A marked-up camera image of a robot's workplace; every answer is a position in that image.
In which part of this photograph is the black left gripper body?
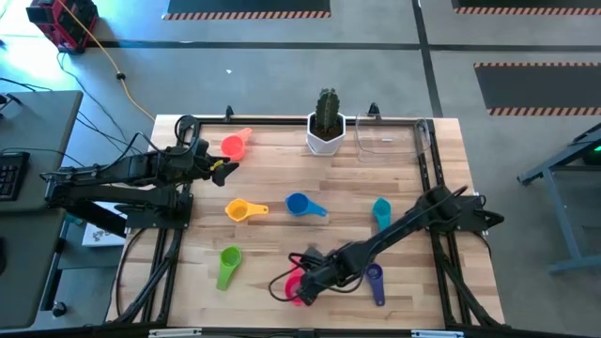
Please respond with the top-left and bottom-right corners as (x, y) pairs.
(186, 154), (222, 182)

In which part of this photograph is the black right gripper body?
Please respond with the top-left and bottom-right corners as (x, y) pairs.
(298, 262), (342, 301)

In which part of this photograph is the red measuring cup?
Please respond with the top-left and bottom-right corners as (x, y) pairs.
(284, 265), (307, 307)

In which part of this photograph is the orange measuring cup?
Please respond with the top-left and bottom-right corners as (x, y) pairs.
(220, 127), (254, 162)

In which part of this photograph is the yellow measuring cup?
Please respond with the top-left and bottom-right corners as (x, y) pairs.
(224, 198), (270, 223)

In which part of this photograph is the purple measuring cup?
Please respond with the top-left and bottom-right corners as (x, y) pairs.
(364, 262), (387, 308)

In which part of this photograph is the green measuring cup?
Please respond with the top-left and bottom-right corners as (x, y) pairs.
(216, 244), (243, 292)

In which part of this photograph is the blue measuring cup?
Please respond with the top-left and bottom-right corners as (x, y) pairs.
(285, 192), (329, 219)

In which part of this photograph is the teal measuring cup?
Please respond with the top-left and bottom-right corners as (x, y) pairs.
(372, 196), (393, 232)

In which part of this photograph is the clear plastic basket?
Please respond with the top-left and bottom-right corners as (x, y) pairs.
(354, 112), (432, 164)

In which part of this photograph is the white hexagonal plant pot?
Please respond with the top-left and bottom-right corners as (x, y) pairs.
(305, 111), (347, 158)

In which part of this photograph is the green cactus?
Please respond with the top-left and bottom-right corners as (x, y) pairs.
(315, 87), (341, 135)

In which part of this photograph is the white printed paper sheet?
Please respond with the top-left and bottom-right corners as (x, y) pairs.
(82, 201), (128, 248)

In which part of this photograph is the black hazard-striped floor mat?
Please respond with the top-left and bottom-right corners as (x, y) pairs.
(451, 0), (601, 16)
(473, 62), (601, 117)
(162, 0), (331, 22)

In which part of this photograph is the grey desk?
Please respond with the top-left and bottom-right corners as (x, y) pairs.
(0, 90), (85, 213)
(0, 208), (67, 330)

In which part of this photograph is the black keyboard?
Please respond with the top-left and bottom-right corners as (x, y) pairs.
(0, 150), (31, 202)

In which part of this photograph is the black device with green light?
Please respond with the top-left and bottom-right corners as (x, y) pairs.
(581, 144), (601, 166)

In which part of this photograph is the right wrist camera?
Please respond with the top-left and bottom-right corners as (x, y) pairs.
(302, 246), (325, 269)

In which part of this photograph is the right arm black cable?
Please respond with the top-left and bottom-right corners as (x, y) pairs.
(268, 253), (367, 302)

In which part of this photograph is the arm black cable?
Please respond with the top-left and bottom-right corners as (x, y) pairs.
(268, 253), (367, 302)
(174, 115), (203, 151)

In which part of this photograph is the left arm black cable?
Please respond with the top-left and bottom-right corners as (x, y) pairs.
(174, 115), (203, 151)

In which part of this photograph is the black aluminium table frame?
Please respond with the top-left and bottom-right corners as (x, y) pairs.
(108, 115), (506, 330)

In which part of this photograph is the silver metal bracket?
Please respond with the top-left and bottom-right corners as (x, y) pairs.
(147, 328), (203, 338)
(410, 330), (465, 338)

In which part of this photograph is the black floor cable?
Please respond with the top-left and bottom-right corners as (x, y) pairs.
(55, 50), (159, 156)

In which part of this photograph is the yellow extension cable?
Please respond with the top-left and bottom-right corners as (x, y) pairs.
(55, 0), (156, 122)

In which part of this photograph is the red machine with cable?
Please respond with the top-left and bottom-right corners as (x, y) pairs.
(25, 0), (100, 54)

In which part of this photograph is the blue-grey metal table frame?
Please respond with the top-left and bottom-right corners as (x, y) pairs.
(516, 122), (601, 275)

